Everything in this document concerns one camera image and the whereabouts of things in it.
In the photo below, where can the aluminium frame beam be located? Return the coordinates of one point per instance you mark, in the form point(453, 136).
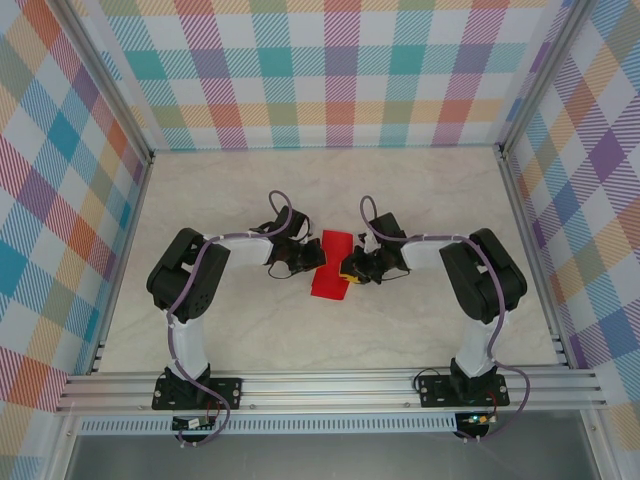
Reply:
point(325, 390)

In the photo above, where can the aluminium table edge rail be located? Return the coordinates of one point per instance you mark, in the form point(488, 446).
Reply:
point(521, 220)

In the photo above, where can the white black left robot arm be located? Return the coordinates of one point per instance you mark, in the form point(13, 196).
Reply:
point(195, 350)

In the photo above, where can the circuit board with LED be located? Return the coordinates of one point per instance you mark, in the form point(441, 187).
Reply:
point(482, 419)

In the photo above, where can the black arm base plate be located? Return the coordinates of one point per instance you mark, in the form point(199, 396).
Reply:
point(431, 392)
point(227, 392)

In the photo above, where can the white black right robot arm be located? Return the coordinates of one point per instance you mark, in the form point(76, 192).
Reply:
point(475, 355)

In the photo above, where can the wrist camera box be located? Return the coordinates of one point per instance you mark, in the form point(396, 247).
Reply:
point(295, 220)
point(387, 226)

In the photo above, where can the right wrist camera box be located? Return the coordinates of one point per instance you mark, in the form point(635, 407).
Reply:
point(387, 226)

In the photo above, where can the black circuit board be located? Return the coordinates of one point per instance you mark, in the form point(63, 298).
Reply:
point(182, 425)

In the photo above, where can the aluminium frame post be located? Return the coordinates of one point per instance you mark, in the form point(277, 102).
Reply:
point(541, 75)
point(107, 82)

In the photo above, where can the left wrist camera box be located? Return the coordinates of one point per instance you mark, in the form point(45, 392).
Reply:
point(295, 220)

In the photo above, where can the red paper sheet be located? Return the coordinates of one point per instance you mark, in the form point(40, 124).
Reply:
point(332, 287)

